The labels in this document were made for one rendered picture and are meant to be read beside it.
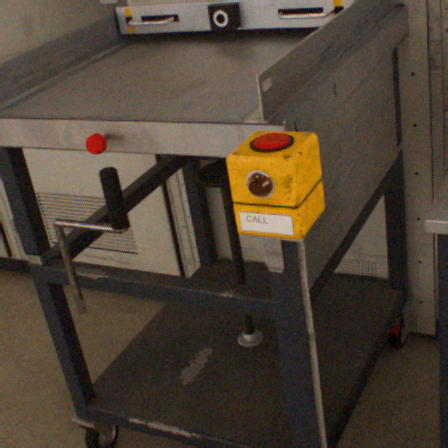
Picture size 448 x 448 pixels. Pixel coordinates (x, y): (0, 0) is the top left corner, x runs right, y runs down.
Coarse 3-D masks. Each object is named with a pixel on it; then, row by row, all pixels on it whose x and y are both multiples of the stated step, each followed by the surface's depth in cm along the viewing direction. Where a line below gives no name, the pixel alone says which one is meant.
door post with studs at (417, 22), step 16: (400, 0) 154; (416, 0) 152; (416, 16) 153; (416, 32) 155; (416, 48) 157; (416, 64) 158; (416, 80) 160; (416, 96) 162; (416, 112) 164; (416, 128) 165; (416, 144) 167; (416, 160) 169; (416, 176) 171; (416, 192) 173; (416, 208) 175; (432, 240) 177; (432, 256) 179; (432, 272) 181; (432, 288) 184; (432, 304) 186; (432, 320) 188
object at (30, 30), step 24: (0, 0) 162; (24, 0) 165; (48, 0) 168; (72, 0) 172; (96, 0) 175; (0, 24) 163; (24, 24) 167; (48, 24) 170; (72, 24) 173; (0, 48) 165; (24, 48) 168
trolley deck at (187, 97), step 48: (144, 48) 155; (192, 48) 148; (240, 48) 142; (288, 48) 137; (384, 48) 140; (48, 96) 133; (96, 96) 128; (144, 96) 123; (192, 96) 119; (240, 96) 115; (336, 96) 119; (0, 144) 129; (48, 144) 124; (144, 144) 114; (192, 144) 110
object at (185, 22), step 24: (216, 0) 148; (240, 0) 145; (264, 0) 143; (288, 0) 141; (312, 0) 138; (120, 24) 161; (168, 24) 155; (192, 24) 153; (264, 24) 145; (288, 24) 143; (312, 24) 141
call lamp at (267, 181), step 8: (248, 176) 80; (256, 176) 78; (264, 176) 78; (248, 184) 79; (256, 184) 78; (264, 184) 78; (272, 184) 79; (256, 192) 79; (264, 192) 79; (272, 192) 79
